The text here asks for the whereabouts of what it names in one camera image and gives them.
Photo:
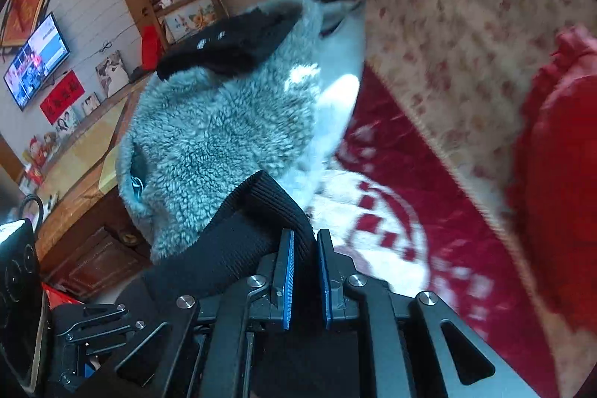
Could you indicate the black knit pants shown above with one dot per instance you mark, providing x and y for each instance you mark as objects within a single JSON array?
[{"x": 224, "y": 249}]

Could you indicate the flower embroidered cushion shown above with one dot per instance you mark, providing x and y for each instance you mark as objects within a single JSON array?
[{"x": 191, "y": 20}]

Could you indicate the red paper wall banner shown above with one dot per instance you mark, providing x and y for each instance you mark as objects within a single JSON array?
[{"x": 63, "y": 97}]

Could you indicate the floral beige quilt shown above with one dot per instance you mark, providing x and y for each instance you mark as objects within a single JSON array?
[{"x": 466, "y": 29}]

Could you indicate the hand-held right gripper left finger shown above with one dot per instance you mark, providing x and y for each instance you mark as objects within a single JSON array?
[{"x": 288, "y": 286}]

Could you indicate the large photo frame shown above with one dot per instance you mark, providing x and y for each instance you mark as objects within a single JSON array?
[{"x": 112, "y": 71}]

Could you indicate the red paper bag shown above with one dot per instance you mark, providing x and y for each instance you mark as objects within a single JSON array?
[{"x": 150, "y": 46}]

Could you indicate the red heart-shaped frilled pillow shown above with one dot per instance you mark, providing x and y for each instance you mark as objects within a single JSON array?
[{"x": 569, "y": 169}]

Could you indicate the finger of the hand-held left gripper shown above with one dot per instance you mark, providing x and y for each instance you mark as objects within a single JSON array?
[
  {"x": 107, "y": 346},
  {"x": 88, "y": 318}
]

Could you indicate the white cloth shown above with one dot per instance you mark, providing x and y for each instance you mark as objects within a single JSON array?
[{"x": 340, "y": 99}]

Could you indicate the wooden sideboard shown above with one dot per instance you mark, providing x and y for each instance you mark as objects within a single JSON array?
[{"x": 79, "y": 193}]

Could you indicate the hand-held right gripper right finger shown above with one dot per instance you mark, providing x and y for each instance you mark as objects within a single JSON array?
[{"x": 325, "y": 286}]

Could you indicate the red doll figurines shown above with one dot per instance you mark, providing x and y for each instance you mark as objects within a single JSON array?
[{"x": 39, "y": 155}]

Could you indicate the framed red wall picture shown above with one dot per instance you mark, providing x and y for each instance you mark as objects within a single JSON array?
[{"x": 23, "y": 13}]

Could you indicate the grey fleece jacket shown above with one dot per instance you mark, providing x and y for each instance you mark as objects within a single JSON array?
[{"x": 210, "y": 123}]

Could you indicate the small photo frame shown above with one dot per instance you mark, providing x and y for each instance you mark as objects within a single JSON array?
[
  {"x": 91, "y": 104},
  {"x": 67, "y": 120}
]

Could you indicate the wall television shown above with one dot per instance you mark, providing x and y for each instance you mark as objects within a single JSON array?
[{"x": 37, "y": 57}]

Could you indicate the small black cloth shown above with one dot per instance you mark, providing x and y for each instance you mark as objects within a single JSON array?
[{"x": 224, "y": 48}]

